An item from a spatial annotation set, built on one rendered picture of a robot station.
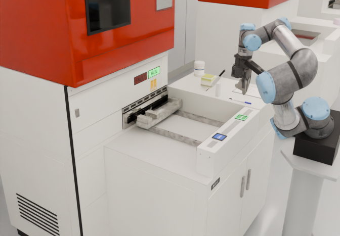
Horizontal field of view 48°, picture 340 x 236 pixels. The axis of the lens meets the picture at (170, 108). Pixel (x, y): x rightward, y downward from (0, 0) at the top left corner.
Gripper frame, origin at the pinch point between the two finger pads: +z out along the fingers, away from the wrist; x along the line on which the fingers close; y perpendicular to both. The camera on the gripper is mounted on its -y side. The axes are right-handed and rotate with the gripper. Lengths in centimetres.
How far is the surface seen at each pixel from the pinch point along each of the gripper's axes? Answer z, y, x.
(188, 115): 26.5, 37.7, -8.0
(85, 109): 4, 58, 56
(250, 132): 23.3, -4.0, -2.7
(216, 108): 20.6, 23.1, -15.0
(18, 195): 72, 113, 66
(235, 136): 15.9, -4.0, 18.3
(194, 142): 26.3, 18.5, 19.0
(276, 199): 111, -7, -70
